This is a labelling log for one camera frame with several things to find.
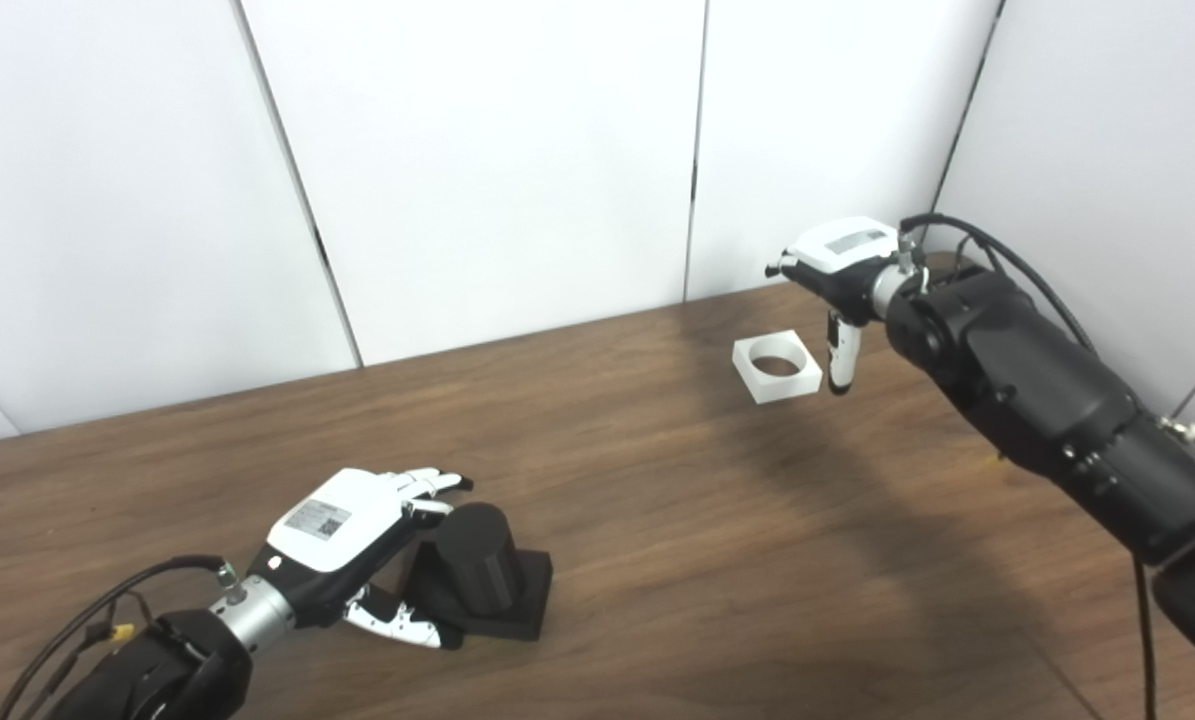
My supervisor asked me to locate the white and black left hand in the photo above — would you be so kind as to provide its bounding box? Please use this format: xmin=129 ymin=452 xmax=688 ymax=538
xmin=247 ymin=467 xmax=476 ymax=651

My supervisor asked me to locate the white and black right hand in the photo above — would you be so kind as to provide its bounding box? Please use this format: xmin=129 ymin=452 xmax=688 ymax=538
xmin=765 ymin=216 xmax=903 ymax=396

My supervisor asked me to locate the white square piece with hole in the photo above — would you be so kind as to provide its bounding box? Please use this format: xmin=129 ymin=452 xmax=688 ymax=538
xmin=732 ymin=327 xmax=823 ymax=404

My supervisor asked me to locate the black peg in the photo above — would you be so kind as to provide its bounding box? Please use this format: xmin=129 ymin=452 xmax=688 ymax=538
xmin=397 ymin=502 xmax=555 ymax=643

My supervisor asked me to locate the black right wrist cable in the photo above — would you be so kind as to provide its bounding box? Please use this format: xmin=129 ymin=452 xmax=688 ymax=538
xmin=897 ymin=212 xmax=1195 ymax=720

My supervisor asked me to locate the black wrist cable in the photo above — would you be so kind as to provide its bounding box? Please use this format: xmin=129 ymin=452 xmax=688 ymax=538
xmin=897 ymin=212 xmax=1195 ymax=720
xmin=0 ymin=555 xmax=243 ymax=720

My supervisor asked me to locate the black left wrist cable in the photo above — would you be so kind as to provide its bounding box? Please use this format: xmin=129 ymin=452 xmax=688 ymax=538
xmin=0 ymin=555 xmax=243 ymax=720

